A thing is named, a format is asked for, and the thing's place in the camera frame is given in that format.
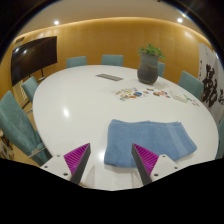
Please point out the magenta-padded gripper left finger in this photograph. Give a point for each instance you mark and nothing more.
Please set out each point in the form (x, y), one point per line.
(77, 160)

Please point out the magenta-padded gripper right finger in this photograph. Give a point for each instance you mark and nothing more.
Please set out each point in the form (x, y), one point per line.
(150, 161)

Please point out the blue towel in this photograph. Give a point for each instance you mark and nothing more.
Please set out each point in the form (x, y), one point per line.
(146, 140)

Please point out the loose colourful stickers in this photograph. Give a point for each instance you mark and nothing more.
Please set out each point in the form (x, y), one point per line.
(159, 93)

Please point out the white flat box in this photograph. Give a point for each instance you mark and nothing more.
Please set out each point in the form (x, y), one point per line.
(179, 97)

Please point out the colourful sticker sheet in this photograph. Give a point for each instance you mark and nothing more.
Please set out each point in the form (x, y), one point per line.
(128, 94)

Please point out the teal chairs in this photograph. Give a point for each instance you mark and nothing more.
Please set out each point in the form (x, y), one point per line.
(13, 123)

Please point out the grey ribbed pot with plant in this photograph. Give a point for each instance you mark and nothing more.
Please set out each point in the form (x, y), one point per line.
(148, 68)

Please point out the white calligraphy folding screen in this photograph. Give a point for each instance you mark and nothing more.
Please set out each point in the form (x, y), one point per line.
(211, 83)

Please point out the black screen on stand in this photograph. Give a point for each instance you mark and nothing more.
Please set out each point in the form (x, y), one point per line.
(33, 58)

